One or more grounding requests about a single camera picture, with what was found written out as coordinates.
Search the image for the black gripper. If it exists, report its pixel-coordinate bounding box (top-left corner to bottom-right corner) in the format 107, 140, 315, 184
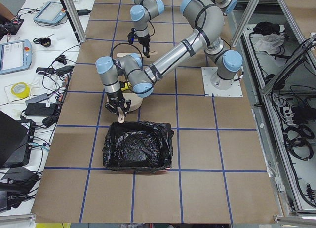
105, 91, 130, 115
127, 28, 150, 58

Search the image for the white plastic dustpan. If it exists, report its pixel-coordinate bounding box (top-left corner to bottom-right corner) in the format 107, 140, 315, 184
106, 92, 143, 123

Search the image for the white brush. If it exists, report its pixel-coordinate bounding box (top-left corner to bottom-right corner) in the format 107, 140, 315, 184
117, 51, 158, 58

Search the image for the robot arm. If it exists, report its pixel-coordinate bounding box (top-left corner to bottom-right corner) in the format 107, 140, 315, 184
127, 0, 164, 58
95, 0, 243, 115

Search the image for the black lined bin left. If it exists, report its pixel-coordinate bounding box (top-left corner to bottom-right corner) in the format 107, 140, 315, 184
103, 121, 174, 172

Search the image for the yellow sponge piece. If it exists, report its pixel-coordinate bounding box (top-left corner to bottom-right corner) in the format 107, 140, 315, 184
120, 81, 131, 91

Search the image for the black power adapter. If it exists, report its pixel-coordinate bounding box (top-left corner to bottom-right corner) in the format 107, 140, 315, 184
24, 103, 56, 117

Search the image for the yellow tape roll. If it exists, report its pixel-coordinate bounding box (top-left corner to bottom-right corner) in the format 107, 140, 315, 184
11, 82, 30, 99

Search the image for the teach pendant far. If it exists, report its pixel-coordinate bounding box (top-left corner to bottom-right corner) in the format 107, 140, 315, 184
33, 1, 66, 26

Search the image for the teach pendant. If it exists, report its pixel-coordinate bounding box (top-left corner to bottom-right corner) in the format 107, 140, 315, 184
33, 1, 66, 26
0, 40, 32, 75

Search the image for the black laptop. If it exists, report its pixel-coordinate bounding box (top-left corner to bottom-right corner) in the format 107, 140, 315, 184
0, 112, 35, 169

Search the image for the teach pendant near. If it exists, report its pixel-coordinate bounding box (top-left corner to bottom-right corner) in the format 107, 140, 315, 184
0, 40, 32, 75

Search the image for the aluminium frame post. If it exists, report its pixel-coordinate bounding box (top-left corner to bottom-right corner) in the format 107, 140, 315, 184
60, 0, 86, 45

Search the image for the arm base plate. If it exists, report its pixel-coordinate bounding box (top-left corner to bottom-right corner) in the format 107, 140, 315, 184
201, 67, 243, 97

